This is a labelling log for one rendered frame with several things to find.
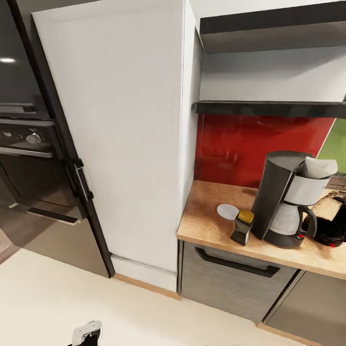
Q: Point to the coffee cup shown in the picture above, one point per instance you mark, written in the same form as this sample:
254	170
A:
99	333

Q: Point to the dishwasher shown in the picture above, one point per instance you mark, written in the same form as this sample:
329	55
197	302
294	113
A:
234	283

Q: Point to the paper coffee filter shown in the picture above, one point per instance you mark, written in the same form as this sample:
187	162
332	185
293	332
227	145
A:
316	169

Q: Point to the bottle of coffee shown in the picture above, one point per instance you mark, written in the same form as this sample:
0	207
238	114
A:
243	222

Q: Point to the electric kettle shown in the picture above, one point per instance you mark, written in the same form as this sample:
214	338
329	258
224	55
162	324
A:
330	212

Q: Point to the coffee maker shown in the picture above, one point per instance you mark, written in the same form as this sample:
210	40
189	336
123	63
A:
282	198

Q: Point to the fridge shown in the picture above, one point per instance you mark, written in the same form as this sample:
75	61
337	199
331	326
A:
128	74

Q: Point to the fixed window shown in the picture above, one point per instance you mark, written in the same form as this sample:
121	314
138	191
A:
334	148

